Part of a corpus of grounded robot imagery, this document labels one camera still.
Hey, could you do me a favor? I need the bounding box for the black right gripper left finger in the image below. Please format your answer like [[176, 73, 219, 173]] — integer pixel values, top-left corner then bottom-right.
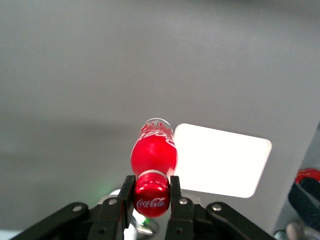
[[11, 174, 137, 240]]

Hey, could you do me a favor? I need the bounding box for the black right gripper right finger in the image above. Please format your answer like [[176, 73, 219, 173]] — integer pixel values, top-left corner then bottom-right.
[[166, 175, 275, 240]]

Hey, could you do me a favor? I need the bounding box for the red coke bottle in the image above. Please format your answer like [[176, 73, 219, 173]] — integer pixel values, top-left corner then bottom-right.
[[130, 118, 178, 219]]

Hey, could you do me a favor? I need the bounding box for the white rectangular tray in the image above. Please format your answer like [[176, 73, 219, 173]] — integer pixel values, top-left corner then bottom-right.
[[172, 123, 273, 199]]

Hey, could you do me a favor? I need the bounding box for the black blurry object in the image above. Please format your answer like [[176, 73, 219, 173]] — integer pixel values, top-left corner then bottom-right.
[[287, 176, 320, 226]]

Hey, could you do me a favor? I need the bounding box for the red blurry object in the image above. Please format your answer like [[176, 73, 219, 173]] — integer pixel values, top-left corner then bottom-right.
[[294, 168, 320, 184]]

